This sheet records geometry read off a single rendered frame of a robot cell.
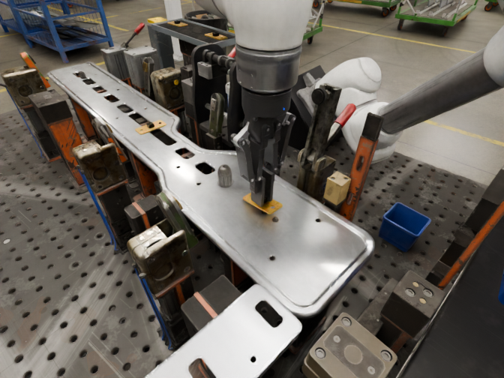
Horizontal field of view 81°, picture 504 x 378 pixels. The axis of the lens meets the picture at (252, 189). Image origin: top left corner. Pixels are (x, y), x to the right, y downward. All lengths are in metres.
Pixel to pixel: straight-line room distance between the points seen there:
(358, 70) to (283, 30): 0.79
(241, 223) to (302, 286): 0.17
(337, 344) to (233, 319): 0.15
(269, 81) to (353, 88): 0.78
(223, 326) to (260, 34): 0.39
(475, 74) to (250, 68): 0.58
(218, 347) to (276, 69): 0.38
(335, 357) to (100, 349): 0.59
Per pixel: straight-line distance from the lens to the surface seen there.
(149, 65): 1.13
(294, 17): 0.40
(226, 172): 0.64
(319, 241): 0.57
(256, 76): 0.42
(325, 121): 0.60
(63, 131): 1.17
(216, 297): 0.52
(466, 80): 0.88
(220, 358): 0.46
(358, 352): 0.41
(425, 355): 0.48
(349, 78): 1.17
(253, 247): 0.54
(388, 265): 0.97
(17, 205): 1.33
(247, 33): 0.41
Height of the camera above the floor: 1.43
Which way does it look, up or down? 41 degrees down
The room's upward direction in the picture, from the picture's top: straight up
